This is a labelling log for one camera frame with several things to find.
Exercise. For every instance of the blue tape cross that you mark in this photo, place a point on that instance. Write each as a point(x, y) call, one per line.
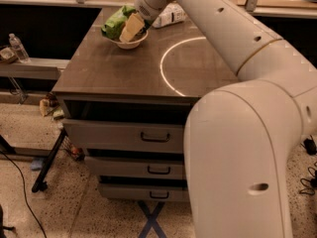
point(152, 220)

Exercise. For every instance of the top grey drawer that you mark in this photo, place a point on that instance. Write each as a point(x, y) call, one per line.
point(121, 136)

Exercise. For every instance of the small tray on shelf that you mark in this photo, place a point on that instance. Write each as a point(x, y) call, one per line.
point(7, 55)

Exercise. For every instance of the white paper bowl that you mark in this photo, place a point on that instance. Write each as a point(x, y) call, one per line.
point(134, 43)

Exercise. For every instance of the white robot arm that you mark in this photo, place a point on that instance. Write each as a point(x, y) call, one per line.
point(237, 138)

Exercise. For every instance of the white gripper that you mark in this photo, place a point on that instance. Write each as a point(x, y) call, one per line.
point(144, 8)

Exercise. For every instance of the black power adapter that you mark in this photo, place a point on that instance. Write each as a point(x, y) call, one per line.
point(310, 146)

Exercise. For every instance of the bottom grey drawer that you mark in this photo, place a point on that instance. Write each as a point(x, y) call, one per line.
point(143, 192)

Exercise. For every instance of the green rice chip bag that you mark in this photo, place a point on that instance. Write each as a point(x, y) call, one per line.
point(113, 26)

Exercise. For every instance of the grey drawer cabinet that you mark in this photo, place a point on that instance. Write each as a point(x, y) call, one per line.
point(156, 83)

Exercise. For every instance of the clear water bottle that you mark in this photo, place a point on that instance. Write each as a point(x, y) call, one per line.
point(18, 48)

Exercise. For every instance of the black table leg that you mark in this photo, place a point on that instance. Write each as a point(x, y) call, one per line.
point(40, 183)

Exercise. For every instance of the grey drawer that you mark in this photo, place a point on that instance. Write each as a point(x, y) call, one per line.
point(135, 168)
point(143, 192)
point(121, 136)

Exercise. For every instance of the snack packets on floor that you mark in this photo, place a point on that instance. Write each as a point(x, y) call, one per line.
point(49, 106)

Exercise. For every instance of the middle grey drawer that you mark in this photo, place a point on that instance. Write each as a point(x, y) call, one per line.
point(135, 168)

